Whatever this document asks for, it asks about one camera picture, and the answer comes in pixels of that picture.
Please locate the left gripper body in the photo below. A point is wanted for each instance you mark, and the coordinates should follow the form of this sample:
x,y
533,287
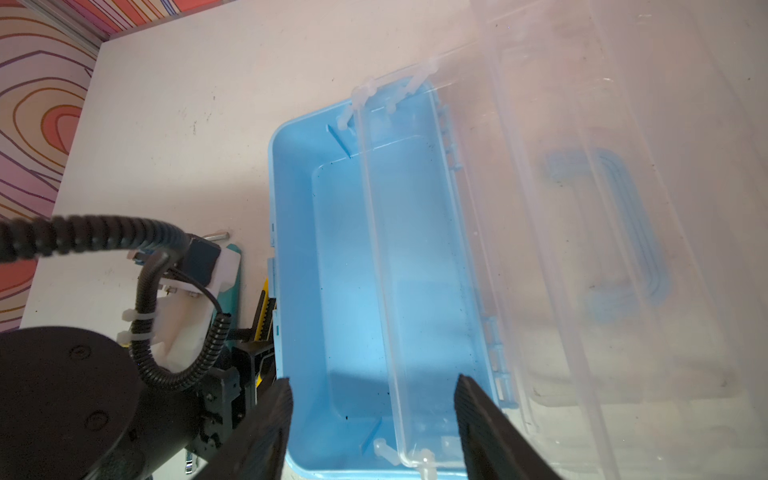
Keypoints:
x,y
229,392

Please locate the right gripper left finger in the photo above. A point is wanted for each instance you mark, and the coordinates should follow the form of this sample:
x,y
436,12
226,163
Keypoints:
x,y
258,446

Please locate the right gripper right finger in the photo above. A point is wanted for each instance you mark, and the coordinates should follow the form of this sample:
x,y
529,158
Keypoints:
x,y
492,447

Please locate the yellow black utility knife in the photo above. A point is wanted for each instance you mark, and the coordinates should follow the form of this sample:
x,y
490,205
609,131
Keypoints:
x,y
262,333

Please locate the blue plastic toolbox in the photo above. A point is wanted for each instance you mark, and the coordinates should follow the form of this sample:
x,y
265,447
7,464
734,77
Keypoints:
x,y
570,209

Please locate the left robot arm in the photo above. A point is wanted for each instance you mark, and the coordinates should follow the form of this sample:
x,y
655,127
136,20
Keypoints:
x,y
74,407

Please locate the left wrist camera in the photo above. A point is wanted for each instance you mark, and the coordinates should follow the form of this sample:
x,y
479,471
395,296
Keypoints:
x,y
183,312

